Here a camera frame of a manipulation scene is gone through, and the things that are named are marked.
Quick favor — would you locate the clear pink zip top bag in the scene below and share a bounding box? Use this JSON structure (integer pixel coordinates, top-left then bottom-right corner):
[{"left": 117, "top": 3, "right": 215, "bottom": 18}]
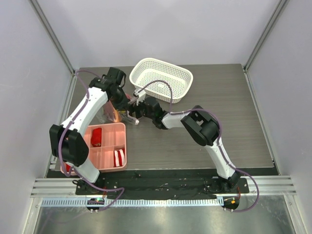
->
[{"left": 96, "top": 100, "right": 139, "bottom": 125}]

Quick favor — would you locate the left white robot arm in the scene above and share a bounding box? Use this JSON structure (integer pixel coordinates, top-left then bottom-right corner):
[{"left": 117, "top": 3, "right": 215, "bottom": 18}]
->
[{"left": 49, "top": 75, "right": 128, "bottom": 195}]

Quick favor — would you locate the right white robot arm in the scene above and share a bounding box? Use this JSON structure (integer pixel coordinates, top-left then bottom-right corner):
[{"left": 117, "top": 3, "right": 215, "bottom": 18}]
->
[{"left": 127, "top": 97, "right": 240, "bottom": 193}]

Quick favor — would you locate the red fake food under arm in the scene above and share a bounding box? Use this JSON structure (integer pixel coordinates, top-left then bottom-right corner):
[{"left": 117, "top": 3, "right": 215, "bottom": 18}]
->
[{"left": 64, "top": 163, "right": 71, "bottom": 172}]

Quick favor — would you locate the red plush fake food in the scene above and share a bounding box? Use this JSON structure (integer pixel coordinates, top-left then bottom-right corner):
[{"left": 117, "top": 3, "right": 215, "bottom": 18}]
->
[{"left": 90, "top": 128, "right": 102, "bottom": 147}]

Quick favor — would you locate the red white striped fake food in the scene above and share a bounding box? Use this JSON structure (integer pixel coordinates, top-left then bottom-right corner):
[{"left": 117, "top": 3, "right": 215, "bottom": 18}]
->
[{"left": 114, "top": 149, "right": 126, "bottom": 167}]

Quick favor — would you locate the white perforated plastic basket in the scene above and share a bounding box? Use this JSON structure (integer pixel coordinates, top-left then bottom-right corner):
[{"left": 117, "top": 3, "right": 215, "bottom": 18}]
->
[{"left": 129, "top": 58, "right": 194, "bottom": 104}]

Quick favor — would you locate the pink divided organizer tray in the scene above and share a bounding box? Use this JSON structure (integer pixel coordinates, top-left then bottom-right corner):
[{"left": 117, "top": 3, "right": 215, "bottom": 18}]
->
[{"left": 59, "top": 122, "right": 128, "bottom": 175}]

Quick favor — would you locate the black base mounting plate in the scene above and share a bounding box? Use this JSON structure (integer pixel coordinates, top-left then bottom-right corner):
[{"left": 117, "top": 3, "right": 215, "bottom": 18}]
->
[{"left": 76, "top": 177, "right": 250, "bottom": 200}]

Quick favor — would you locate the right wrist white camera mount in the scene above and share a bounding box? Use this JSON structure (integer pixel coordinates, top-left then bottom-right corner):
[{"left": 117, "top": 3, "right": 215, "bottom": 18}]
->
[{"left": 133, "top": 88, "right": 146, "bottom": 106}]

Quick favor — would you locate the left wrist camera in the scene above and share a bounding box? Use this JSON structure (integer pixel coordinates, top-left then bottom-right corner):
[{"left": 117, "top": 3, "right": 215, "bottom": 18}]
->
[{"left": 105, "top": 67, "right": 126, "bottom": 88}]

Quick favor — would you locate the left aluminium corner post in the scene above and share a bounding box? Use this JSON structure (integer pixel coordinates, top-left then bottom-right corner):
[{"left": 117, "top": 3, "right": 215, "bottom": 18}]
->
[{"left": 28, "top": 0, "right": 75, "bottom": 74}]

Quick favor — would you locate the aluminium corner post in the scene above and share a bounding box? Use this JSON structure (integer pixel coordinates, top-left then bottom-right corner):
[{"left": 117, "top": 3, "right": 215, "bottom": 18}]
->
[
  {"left": 243, "top": 0, "right": 290, "bottom": 73},
  {"left": 28, "top": 0, "right": 75, "bottom": 74}
]

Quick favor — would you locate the slotted grey cable duct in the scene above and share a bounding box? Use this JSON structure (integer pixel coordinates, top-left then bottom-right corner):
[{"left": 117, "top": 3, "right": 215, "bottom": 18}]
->
[{"left": 41, "top": 197, "right": 224, "bottom": 208}]

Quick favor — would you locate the aluminium front rail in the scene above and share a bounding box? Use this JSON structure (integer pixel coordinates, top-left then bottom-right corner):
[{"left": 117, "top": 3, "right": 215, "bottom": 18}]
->
[{"left": 31, "top": 176, "right": 296, "bottom": 199}]

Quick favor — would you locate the right aluminium corner post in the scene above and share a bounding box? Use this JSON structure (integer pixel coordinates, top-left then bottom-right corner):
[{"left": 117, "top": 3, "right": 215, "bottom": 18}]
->
[{"left": 243, "top": 0, "right": 290, "bottom": 73}]

